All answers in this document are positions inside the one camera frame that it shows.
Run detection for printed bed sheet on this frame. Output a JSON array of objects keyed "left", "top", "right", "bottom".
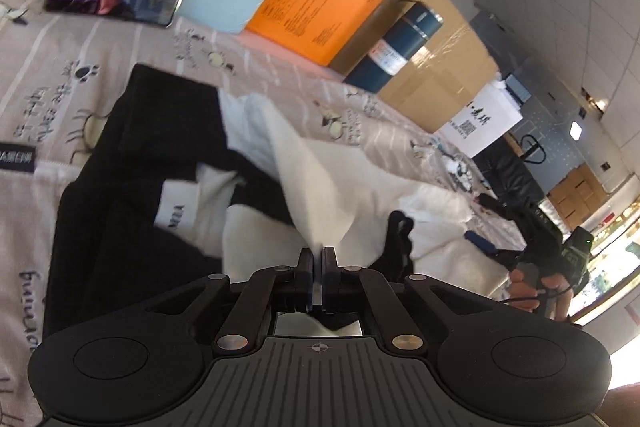
[{"left": 0, "top": 0, "right": 532, "bottom": 427}]

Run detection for stacked cardboard boxes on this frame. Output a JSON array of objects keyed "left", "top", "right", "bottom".
[{"left": 547, "top": 164, "right": 609, "bottom": 231}]

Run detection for black and white garment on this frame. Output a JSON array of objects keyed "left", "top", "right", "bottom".
[{"left": 42, "top": 64, "right": 507, "bottom": 350}]

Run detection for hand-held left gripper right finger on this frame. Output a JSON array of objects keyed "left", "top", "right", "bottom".
[{"left": 321, "top": 246, "right": 506, "bottom": 354}]

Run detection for person's right hand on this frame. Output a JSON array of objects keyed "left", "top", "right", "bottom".
[{"left": 509, "top": 268, "right": 577, "bottom": 322}]

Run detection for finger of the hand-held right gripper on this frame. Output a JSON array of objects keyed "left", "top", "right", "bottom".
[{"left": 464, "top": 230, "right": 522, "bottom": 264}]

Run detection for large cardboard box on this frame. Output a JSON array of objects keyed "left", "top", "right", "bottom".
[{"left": 327, "top": 0, "right": 501, "bottom": 134}]

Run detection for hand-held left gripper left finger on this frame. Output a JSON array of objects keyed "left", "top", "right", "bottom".
[{"left": 131, "top": 246, "right": 316, "bottom": 354}]

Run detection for white paper sign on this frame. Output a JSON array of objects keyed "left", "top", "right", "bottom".
[{"left": 433, "top": 84, "right": 524, "bottom": 159}]

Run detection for black office chair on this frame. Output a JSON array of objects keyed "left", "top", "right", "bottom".
[{"left": 472, "top": 151, "right": 547, "bottom": 208}]

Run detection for dark blue thermos bottle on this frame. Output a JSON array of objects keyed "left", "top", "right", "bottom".
[{"left": 343, "top": 0, "right": 444, "bottom": 94}]

